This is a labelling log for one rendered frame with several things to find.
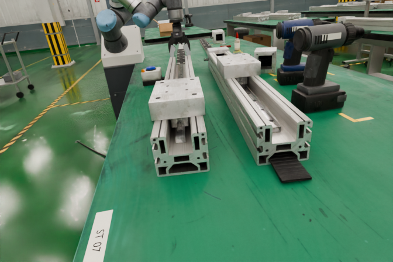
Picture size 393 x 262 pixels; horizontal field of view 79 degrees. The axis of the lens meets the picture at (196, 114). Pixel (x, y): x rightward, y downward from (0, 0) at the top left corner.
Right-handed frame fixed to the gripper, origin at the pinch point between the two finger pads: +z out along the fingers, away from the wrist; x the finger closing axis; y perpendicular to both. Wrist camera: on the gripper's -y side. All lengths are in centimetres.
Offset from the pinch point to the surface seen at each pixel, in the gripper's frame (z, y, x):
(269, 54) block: -3.3, -25.5, -37.8
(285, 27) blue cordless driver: -15, -43, -37
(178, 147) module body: 0, -86, 1
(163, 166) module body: 2, -89, 3
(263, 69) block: 3.1, -24.7, -35.7
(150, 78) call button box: 1.6, -24.8, 13.2
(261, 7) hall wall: 0, 1136, -396
